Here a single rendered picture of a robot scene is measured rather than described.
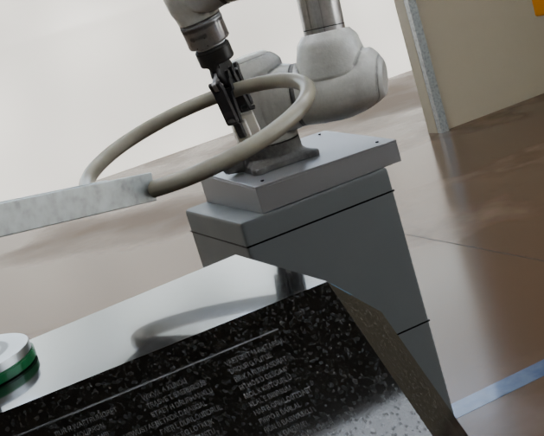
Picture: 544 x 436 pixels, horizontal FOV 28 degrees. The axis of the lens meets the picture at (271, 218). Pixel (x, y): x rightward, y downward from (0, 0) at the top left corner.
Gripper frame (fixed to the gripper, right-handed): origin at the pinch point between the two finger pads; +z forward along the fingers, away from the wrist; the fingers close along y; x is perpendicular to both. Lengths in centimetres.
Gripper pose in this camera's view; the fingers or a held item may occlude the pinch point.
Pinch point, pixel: (248, 131)
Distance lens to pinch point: 231.1
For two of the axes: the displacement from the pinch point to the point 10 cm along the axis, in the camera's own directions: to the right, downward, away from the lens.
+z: 3.8, 8.6, 3.4
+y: -2.7, 4.6, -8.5
